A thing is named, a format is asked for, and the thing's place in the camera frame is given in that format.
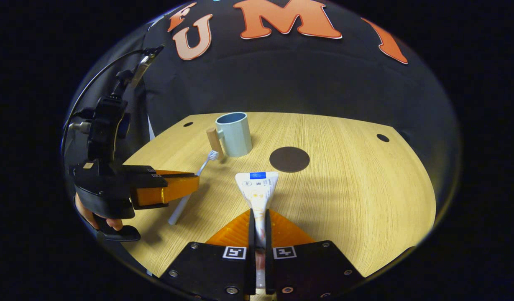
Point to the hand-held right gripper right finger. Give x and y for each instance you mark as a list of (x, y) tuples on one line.
[(268, 234)]

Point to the white toothpaste tube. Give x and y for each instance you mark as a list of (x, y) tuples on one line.
[(256, 192)]

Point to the black backdrop cloth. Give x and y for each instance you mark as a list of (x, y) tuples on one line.
[(303, 79)]

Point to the dark round coaster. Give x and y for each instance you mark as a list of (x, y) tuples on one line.
[(289, 159)]

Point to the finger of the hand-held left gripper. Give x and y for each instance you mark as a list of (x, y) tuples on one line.
[(139, 169), (173, 188)]

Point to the white toothbrush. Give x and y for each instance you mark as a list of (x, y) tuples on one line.
[(200, 171)]

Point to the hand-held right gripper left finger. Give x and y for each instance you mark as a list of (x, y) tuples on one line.
[(252, 234)]

